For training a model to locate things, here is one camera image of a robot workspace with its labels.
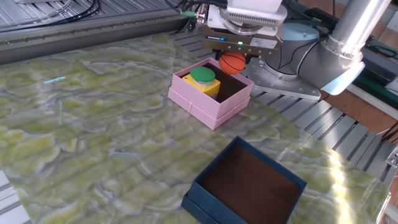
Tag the dark blue cardboard box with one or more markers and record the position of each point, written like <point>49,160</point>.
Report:
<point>202,202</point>

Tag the white wrist adapter block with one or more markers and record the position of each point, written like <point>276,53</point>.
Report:
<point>255,15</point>

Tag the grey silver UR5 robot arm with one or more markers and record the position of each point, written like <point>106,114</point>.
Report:
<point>311,62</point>

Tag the pink cardboard box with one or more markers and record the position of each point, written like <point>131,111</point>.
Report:
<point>202,105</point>

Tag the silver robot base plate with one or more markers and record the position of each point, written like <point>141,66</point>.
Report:
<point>267,81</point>

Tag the dark power supply box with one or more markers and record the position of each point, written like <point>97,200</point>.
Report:
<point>379,67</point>

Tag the orange toy basketball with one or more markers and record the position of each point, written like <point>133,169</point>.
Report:
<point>231,63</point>

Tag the yellow push button green cap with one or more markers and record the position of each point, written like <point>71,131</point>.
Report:
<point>202,74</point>

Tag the silver Schunk gripper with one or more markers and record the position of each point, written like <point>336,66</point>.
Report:
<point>224,43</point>

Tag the grey aluminium rail beam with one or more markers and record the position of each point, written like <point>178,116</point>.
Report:
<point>62,40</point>

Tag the silver corner bracket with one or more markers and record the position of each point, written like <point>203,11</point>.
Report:
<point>393,158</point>

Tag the green marble pattern mat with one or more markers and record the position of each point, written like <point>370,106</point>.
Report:
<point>93,124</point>

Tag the black keyboard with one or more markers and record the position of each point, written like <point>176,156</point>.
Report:
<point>320,15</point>

